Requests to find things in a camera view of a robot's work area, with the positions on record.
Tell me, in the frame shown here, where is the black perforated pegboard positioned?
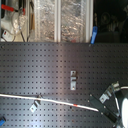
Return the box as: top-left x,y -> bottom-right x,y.
0,43 -> 128,128

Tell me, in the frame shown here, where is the clear plastic wrapped frame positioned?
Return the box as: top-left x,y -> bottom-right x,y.
30,0 -> 94,43

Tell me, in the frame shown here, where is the metal cable clip lower left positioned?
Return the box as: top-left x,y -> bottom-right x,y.
30,100 -> 40,113

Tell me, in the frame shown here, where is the metal cable clip centre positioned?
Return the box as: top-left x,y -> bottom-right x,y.
70,71 -> 77,90

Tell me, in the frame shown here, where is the blue object bottom left corner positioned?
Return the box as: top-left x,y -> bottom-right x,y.
0,116 -> 6,126

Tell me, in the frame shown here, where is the metal cable clip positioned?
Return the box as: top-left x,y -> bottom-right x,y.
30,100 -> 40,113
70,71 -> 77,90

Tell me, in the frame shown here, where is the red handled tool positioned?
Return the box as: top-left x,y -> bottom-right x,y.
1,5 -> 25,15

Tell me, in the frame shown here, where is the blue clamp handle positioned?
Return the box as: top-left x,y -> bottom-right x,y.
90,26 -> 98,44

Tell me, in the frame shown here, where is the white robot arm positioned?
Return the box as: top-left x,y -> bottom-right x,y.
89,82 -> 128,128

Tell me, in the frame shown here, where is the white cable with red band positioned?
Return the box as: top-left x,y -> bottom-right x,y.
0,93 -> 100,113

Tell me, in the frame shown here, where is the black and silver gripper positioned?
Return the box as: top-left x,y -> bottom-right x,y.
89,82 -> 128,128

